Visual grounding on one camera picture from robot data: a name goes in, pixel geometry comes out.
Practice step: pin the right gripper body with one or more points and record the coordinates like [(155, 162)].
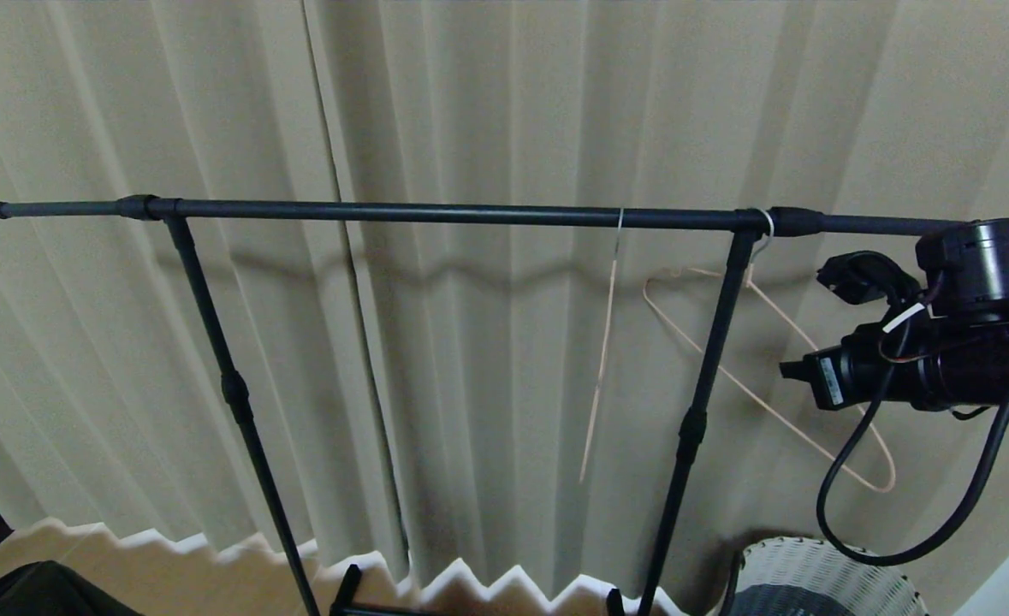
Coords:
[(949, 372)]

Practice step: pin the pink clothes hanger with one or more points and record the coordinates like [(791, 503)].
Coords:
[(598, 368), (761, 393)]

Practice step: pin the green printed shirt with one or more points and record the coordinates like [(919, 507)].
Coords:
[(42, 595)]

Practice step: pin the white laundry basket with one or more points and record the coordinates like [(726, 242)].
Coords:
[(812, 565)]

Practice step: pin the black clothes rack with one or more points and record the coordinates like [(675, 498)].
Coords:
[(427, 212)]

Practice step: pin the beige curtain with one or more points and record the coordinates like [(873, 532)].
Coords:
[(470, 385)]

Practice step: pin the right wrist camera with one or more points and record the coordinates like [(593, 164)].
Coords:
[(863, 278)]

